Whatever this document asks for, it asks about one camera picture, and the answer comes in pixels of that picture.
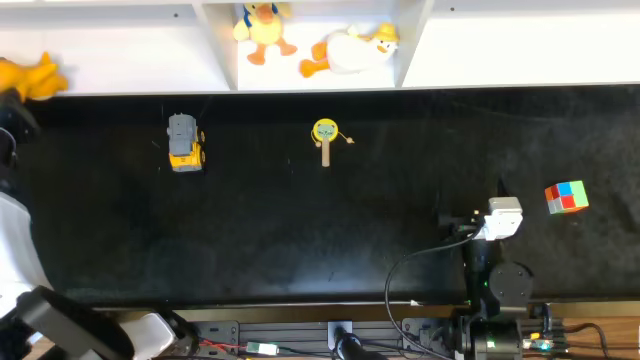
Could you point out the yellow rattle drum toy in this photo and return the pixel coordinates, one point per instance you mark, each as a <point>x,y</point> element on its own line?
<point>325,132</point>

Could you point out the grey and yellow toy truck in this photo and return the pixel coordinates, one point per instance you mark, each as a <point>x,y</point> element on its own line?
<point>182,145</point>

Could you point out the many-coloured puzzle cube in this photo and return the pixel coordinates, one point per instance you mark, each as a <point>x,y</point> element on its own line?
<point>567,197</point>

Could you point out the yellow rubber duck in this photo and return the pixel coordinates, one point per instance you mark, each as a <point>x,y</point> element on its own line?
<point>30,77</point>

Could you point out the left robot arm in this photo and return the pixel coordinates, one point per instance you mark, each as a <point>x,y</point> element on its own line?
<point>15,240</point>

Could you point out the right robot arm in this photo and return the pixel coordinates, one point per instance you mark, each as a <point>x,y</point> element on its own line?
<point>510,285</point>

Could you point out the white plush duck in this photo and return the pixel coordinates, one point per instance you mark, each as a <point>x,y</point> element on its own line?
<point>355,52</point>

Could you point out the yellow plush duck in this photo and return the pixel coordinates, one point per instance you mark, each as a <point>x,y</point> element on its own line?
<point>265,30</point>

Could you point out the white shelf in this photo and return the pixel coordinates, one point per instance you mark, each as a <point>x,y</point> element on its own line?
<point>125,60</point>

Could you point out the mounting rail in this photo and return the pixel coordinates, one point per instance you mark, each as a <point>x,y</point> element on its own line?
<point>300,332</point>

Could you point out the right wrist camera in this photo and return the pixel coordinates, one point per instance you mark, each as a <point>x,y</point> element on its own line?
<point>502,217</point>

